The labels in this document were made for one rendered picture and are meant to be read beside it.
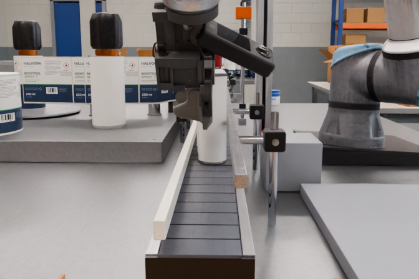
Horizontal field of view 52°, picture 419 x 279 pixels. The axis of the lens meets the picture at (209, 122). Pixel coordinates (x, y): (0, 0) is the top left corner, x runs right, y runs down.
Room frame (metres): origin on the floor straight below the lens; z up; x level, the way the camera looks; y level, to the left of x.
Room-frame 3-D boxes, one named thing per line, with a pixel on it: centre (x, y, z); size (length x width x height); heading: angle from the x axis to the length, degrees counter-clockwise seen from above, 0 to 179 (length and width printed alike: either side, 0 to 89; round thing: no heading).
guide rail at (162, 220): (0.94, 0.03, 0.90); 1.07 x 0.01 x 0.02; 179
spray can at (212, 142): (0.77, -0.01, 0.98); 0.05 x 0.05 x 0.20
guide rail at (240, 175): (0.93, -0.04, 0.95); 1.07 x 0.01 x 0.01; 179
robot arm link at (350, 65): (1.01, -0.35, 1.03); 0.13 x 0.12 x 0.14; 40
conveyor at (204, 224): (1.22, -0.01, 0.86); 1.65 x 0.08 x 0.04; 179
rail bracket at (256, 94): (0.89, -0.08, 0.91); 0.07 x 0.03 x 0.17; 89
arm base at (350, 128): (1.01, -0.34, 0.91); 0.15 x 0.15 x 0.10
